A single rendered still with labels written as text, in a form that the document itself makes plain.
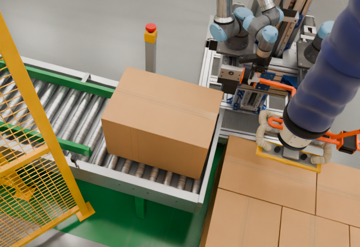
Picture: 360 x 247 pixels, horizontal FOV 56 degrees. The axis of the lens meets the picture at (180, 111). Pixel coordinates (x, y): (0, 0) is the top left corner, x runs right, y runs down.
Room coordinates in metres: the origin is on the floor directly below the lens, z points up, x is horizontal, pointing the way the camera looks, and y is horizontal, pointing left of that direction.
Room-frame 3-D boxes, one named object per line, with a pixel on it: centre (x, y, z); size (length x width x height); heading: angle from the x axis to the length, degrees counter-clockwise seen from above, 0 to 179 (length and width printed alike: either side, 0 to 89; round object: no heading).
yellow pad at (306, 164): (0.90, -0.60, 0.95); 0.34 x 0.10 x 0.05; 81
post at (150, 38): (1.63, 0.25, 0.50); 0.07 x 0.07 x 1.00; 81
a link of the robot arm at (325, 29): (1.57, -0.79, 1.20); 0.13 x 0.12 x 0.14; 112
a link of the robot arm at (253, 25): (1.38, -0.33, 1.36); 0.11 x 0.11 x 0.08; 42
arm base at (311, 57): (1.56, -0.78, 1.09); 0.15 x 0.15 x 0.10
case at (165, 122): (1.11, 0.09, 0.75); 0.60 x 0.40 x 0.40; 80
